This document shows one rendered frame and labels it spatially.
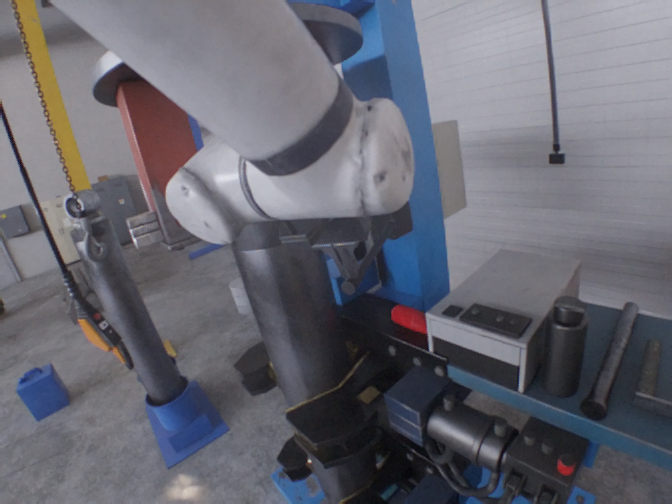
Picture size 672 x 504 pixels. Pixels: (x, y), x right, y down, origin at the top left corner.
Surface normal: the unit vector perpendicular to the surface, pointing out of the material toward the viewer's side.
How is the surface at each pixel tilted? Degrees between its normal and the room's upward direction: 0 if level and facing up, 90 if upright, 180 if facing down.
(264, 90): 121
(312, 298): 90
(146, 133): 90
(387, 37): 90
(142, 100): 90
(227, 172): 72
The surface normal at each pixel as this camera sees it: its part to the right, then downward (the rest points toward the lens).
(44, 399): 0.69, 0.11
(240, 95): 0.22, 0.82
